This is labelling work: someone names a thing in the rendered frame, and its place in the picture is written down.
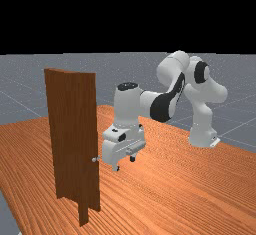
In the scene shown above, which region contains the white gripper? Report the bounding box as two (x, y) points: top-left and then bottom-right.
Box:
(101, 123), (148, 173)

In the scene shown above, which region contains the brown door leaf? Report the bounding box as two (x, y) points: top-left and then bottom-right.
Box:
(45, 68), (101, 213)

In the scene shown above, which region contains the brown door frame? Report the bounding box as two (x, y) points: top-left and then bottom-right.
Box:
(43, 67), (90, 228)

